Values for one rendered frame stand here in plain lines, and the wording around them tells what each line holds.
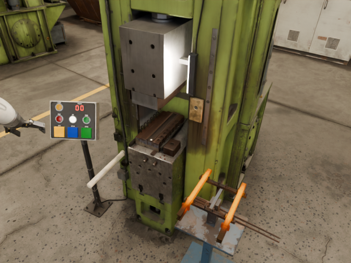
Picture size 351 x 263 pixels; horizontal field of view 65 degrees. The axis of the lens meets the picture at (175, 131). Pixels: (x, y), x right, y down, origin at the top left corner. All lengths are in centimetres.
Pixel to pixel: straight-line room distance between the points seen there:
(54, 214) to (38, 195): 33
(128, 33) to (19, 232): 205
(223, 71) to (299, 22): 527
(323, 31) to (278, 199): 444
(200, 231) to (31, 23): 546
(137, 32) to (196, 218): 122
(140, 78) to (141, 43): 22
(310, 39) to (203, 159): 519
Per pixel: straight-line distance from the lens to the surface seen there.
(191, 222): 189
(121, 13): 186
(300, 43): 690
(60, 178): 329
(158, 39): 158
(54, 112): 218
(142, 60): 168
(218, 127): 183
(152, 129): 209
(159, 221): 253
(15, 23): 637
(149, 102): 179
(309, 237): 292
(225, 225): 156
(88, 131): 209
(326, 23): 672
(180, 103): 228
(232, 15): 154
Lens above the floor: 222
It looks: 36 degrees down
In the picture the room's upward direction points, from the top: 1 degrees clockwise
